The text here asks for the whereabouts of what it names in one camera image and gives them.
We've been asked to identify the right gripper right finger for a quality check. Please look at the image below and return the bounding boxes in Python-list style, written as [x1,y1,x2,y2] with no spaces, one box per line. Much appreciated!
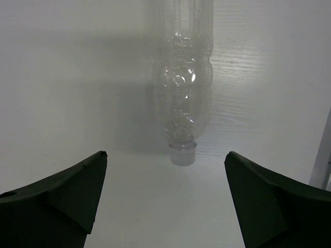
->
[224,151,330,248]

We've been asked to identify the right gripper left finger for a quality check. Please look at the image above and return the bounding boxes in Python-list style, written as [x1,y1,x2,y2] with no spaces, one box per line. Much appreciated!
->
[1,151,107,247]

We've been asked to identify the clear crushed bottle white cap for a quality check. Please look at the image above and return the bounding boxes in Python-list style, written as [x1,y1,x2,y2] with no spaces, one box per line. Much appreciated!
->
[147,0,215,166]

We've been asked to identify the aluminium table edge rail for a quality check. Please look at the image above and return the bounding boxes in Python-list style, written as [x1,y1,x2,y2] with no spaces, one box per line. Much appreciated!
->
[309,112,331,191]

